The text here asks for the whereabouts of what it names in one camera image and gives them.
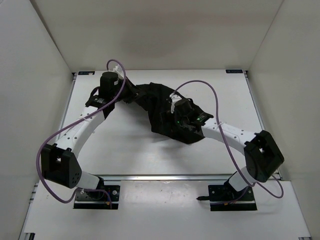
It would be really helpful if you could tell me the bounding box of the black skirt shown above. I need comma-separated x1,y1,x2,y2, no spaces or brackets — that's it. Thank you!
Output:
129,82,205,144

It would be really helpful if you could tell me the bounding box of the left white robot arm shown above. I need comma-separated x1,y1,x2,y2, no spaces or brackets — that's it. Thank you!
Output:
37,71,127,199

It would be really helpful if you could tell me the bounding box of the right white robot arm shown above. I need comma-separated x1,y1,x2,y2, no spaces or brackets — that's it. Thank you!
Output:
162,94,284,200

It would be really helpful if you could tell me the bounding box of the left blue label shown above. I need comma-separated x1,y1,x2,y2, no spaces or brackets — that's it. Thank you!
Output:
78,71,95,76

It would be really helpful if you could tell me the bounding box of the blue label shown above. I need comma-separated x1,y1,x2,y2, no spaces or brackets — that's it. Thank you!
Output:
78,71,95,76
225,69,243,74

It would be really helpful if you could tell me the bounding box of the right blue label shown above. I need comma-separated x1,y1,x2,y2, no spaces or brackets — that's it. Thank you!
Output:
225,69,243,74

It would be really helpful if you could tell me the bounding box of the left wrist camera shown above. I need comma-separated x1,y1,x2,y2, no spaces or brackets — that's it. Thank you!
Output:
111,64,124,79

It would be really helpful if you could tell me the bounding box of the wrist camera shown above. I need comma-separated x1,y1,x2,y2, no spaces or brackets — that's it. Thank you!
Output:
169,92,182,114
111,64,124,79

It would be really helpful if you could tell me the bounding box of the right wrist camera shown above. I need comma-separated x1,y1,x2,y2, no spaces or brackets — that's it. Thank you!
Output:
169,92,182,114

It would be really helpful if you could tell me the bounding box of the aluminium rail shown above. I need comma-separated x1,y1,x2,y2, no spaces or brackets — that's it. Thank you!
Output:
100,174,231,181

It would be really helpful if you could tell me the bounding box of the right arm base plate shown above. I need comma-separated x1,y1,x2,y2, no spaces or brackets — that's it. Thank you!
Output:
196,182,258,212

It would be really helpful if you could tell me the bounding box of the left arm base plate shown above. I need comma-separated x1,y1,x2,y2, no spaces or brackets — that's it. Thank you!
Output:
73,184,121,210

